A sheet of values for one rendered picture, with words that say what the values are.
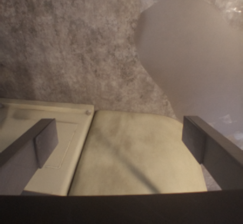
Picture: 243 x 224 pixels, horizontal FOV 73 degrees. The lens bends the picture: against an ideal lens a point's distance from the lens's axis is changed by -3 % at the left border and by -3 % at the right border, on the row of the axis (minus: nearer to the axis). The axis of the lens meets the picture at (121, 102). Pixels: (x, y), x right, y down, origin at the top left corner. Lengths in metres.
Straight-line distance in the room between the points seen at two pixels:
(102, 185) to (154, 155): 0.30
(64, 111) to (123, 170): 0.58
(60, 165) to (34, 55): 0.63
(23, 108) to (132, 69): 0.81
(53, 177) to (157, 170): 0.50
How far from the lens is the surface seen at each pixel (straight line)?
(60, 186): 0.88
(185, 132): 0.17
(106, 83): 1.02
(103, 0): 0.87
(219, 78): 1.07
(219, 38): 0.96
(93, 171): 0.88
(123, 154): 0.92
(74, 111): 1.17
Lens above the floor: 0.85
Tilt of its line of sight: 51 degrees down
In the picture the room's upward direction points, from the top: 170 degrees counter-clockwise
